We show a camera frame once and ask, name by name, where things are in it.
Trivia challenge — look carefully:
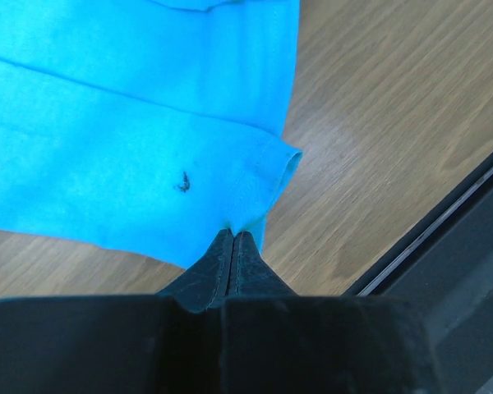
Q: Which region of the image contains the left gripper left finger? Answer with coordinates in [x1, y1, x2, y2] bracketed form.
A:
[0, 230, 233, 393]

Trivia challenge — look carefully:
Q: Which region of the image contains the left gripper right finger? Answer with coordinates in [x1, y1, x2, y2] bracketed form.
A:
[159, 231, 445, 394]

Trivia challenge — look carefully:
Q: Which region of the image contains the turquoise t-shirt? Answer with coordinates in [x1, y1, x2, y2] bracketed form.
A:
[0, 1, 302, 268]

